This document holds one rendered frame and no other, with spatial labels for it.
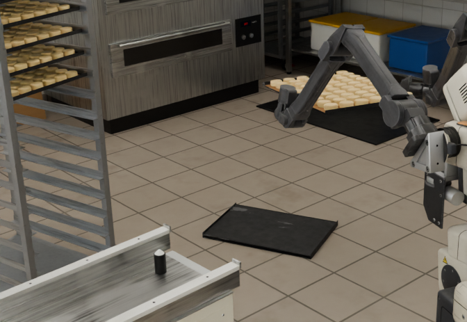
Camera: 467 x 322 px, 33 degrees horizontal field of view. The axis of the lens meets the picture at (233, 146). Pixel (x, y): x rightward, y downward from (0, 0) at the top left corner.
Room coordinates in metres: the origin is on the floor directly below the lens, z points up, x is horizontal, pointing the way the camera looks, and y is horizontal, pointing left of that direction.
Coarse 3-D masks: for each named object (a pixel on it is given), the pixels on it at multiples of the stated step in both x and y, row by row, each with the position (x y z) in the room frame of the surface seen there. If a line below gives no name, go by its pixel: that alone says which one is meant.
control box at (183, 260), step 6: (168, 252) 1.97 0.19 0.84; (174, 252) 1.97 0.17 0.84; (174, 258) 1.93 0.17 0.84; (180, 258) 1.93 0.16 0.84; (186, 258) 1.93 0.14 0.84; (186, 264) 1.90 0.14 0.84; (192, 264) 1.89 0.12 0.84; (198, 264) 1.89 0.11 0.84; (198, 270) 1.86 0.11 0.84; (204, 270) 1.86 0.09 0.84
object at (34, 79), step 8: (32, 72) 3.15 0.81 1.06; (40, 72) 3.13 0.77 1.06; (48, 72) 3.12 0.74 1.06; (56, 72) 3.13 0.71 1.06; (64, 72) 3.13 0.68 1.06; (72, 72) 3.11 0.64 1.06; (16, 80) 3.02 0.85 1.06; (24, 80) 3.02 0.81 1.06; (32, 80) 3.01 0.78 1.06; (40, 80) 3.03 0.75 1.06; (48, 80) 3.01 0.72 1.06; (56, 80) 3.05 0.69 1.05; (16, 88) 2.93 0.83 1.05; (24, 88) 2.90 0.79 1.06; (32, 88) 2.95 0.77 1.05
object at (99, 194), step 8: (8, 168) 3.49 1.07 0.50; (24, 176) 3.39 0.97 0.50; (32, 176) 3.39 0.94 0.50; (40, 176) 3.36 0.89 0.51; (48, 176) 3.33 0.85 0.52; (56, 184) 3.28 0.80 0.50; (64, 184) 3.27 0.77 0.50; (72, 184) 3.24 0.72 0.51; (80, 184) 3.21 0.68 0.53; (80, 192) 3.18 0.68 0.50; (88, 192) 3.18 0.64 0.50; (96, 192) 3.15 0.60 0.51; (104, 192) 3.12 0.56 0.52
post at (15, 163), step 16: (0, 16) 2.78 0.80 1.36; (0, 32) 2.77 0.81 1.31; (0, 48) 2.77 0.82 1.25; (0, 64) 2.76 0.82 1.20; (0, 80) 2.77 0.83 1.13; (0, 96) 2.78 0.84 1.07; (16, 128) 2.78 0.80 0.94; (16, 144) 2.77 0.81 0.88; (16, 160) 2.77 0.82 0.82; (16, 176) 2.76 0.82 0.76; (16, 192) 2.77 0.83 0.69; (32, 256) 2.78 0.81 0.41; (32, 272) 2.77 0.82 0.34
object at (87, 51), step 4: (40, 44) 3.29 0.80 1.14; (44, 44) 3.28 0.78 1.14; (48, 44) 3.27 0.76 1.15; (52, 44) 3.25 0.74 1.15; (56, 44) 3.24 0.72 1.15; (60, 44) 3.22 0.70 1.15; (64, 44) 3.21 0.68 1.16; (68, 48) 3.20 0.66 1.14; (72, 48) 3.18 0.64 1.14; (76, 48) 3.17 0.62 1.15; (80, 48) 3.16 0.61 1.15; (84, 48) 3.14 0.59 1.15; (88, 48) 3.13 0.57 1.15; (84, 52) 3.15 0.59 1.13; (88, 52) 3.13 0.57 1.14
